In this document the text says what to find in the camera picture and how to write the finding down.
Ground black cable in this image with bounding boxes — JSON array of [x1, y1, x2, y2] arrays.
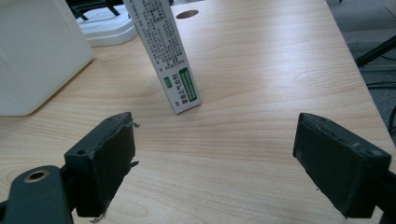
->
[[388, 105, 396, 136]]

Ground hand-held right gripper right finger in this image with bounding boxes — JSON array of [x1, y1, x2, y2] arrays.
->
[[292, 112, 392, 219]]

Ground white round stand base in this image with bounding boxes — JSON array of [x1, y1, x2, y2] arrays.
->
[[76, 4, 139, 49]]

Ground white plastic container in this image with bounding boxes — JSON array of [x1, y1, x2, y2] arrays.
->
[[0, 0, 95, 118]]

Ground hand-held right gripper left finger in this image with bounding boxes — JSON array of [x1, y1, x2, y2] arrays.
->
[[64, 111, 140, 224]]

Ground black metal stand leg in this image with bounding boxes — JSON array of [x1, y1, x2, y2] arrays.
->
[[355, 35, 396, 67]]

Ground black frame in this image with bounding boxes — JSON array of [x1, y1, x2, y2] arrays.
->
[[64, 0, 125, 21]]

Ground white printed carton with green label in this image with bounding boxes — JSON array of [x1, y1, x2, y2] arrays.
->
[[122, 0, 203, 115]]

